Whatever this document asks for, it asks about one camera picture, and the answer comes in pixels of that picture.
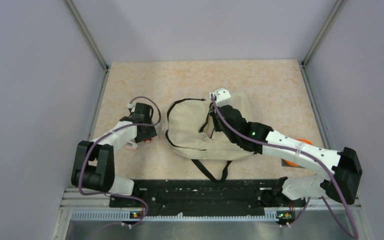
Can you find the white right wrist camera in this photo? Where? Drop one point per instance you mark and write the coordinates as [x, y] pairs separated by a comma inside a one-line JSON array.
[[221, 97]]

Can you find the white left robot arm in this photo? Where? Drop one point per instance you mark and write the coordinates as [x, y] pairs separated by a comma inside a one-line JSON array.
[[94, 161]]

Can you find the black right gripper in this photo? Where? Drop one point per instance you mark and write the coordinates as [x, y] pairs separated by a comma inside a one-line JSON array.
[[217, 128]]

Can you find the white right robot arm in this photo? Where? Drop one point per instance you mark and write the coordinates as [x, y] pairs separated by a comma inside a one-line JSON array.
[[338, 173]]

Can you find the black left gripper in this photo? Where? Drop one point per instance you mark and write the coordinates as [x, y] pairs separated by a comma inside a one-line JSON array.
[[151, 131]]

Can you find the orange tape roll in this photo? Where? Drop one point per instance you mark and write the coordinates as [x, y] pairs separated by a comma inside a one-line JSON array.
[[300, 147]]

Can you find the cream canvas backpack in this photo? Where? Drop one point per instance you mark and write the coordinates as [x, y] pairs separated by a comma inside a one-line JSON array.
[[191, 133]]

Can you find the pink white stapler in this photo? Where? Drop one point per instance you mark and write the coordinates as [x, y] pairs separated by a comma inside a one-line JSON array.
[[131, 146]]

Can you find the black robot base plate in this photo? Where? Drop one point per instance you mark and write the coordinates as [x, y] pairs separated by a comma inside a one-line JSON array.
[[205, 198]]

